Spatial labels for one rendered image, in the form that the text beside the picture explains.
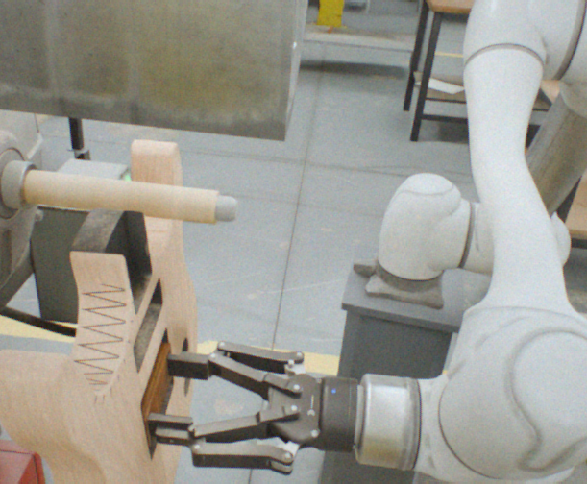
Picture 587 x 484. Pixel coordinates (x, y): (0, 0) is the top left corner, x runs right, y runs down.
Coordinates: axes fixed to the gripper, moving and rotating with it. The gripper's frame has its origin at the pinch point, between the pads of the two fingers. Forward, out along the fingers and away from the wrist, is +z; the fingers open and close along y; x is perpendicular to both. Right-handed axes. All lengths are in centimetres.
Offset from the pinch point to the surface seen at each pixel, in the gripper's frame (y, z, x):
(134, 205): 6.7, 3.0, 19.3
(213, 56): -4.1, -7.3, 39.5
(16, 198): 6.0, 13.8, 19.2
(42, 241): 24.0, 23.3, -2.4
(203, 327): 119, 25, -126
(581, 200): 187, -124, -95
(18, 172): 7.4, 13.8, 21.2
